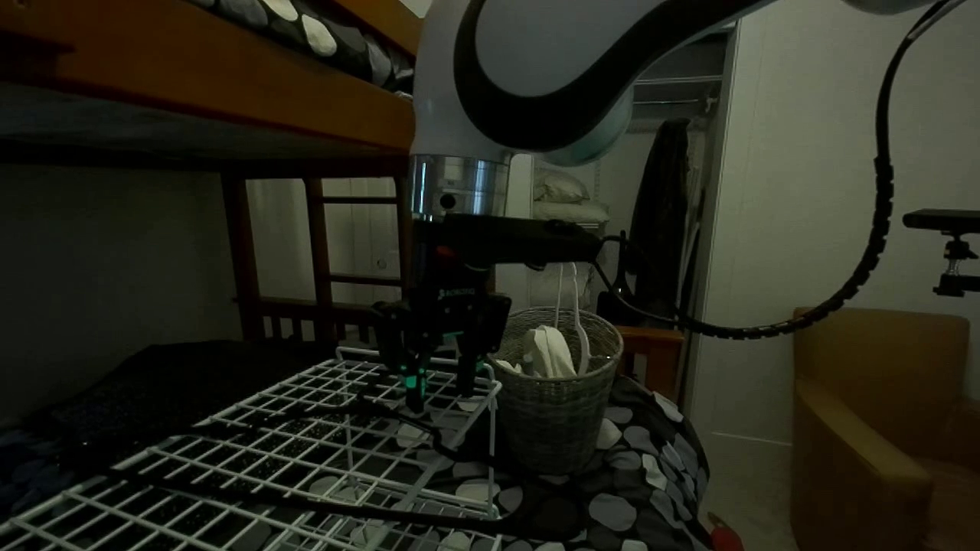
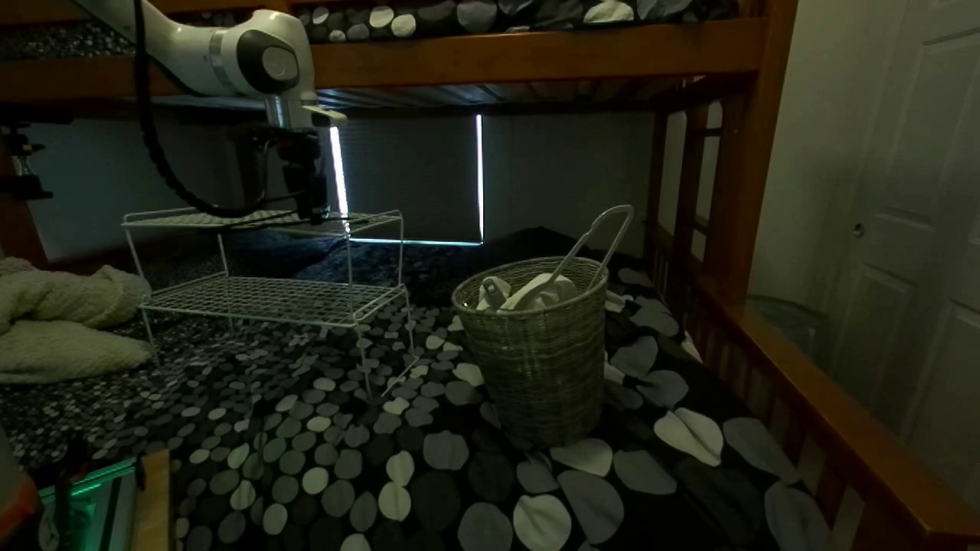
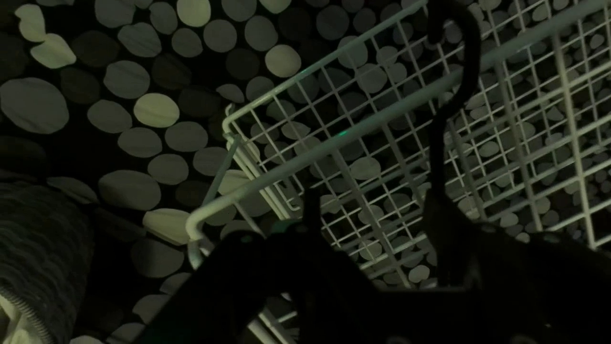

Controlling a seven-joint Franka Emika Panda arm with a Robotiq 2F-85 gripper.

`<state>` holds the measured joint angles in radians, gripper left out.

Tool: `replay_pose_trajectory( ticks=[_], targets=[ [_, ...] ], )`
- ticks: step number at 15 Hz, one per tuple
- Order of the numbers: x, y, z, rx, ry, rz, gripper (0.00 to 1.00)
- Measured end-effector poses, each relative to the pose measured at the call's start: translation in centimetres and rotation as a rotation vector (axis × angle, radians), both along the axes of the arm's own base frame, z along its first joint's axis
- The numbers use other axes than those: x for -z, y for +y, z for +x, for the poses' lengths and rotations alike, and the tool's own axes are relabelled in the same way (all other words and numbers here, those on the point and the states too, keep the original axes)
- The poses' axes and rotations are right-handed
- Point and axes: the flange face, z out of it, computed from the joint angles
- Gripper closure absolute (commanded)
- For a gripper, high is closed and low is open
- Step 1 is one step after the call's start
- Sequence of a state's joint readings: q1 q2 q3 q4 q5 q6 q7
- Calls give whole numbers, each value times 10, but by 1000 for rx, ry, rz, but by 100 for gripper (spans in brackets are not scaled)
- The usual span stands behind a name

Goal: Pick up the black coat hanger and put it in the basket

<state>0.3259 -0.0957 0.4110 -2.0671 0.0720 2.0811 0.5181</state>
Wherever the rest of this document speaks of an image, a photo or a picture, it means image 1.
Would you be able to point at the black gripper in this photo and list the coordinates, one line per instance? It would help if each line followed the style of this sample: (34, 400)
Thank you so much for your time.
(447, 309)

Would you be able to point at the grey woven basket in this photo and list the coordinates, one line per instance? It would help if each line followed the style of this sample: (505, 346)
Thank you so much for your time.
(552, 417)

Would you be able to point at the white plastic coat hanger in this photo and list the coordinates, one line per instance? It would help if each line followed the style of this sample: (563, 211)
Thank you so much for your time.
(581, 326)

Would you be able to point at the black hanging coat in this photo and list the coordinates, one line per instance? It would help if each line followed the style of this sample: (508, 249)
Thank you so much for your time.
(664, 215)

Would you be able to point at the white crumpled cloth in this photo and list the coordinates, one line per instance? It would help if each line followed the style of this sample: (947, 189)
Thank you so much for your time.
(547, 354)

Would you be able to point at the small wooden nightstand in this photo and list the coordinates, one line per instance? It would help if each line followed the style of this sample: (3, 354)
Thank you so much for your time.
(658, 357)

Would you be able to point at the black spotted bedspread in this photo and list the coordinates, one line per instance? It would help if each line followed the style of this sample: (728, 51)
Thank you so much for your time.
(632, 480)

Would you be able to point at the white closet pillow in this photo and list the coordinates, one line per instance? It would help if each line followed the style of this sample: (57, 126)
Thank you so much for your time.
(557, 185)

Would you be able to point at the spotted bunk mattress bedding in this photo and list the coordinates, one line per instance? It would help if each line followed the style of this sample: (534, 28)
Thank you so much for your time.
(316, 36)

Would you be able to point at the white closet shelf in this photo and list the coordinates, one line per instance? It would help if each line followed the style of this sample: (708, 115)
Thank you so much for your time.
(678, 89)

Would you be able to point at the brown armchair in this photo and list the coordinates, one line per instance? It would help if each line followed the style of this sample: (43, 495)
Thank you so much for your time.
(868, 410)

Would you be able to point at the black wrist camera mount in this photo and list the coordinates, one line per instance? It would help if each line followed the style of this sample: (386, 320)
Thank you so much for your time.
(530, 241)

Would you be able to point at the wooden bunk bed frame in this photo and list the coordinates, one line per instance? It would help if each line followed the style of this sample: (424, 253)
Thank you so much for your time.
(254, 92)

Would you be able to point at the black camera on tripod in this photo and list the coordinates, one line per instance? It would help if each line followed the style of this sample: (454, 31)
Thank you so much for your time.
(945, 218)

